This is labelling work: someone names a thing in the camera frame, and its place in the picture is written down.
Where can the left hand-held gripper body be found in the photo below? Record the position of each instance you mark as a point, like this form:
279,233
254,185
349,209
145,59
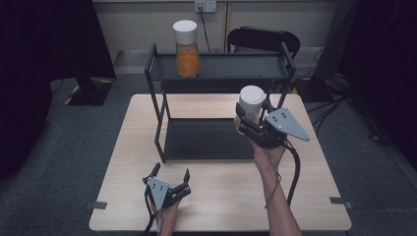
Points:
159,193

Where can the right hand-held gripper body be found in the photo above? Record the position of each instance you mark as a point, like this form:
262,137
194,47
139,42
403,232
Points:
285,126

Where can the brown spice jar white lid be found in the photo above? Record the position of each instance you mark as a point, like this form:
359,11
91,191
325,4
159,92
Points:
251,96

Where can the black metal two-tier rack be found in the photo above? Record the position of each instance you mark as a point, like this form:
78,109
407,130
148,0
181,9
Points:
209,139

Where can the orange spice jar white lid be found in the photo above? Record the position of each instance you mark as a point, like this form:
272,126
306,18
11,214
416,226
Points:
188,62

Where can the person's left hand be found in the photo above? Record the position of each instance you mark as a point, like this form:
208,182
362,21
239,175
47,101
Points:
168,216

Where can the person's right hand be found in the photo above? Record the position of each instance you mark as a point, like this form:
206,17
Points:
268,154

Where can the black office chair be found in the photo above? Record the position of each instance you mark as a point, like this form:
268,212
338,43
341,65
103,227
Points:
262,39

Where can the black stand base yellow stripes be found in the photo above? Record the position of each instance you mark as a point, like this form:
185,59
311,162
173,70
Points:
90,91

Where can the black curtain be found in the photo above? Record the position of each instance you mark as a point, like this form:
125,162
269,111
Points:
383,65
39,65

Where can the grey table bracket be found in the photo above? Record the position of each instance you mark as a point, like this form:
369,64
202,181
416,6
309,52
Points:
341,201
96,205

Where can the white wall socket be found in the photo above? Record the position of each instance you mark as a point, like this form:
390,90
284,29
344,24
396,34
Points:
206,5

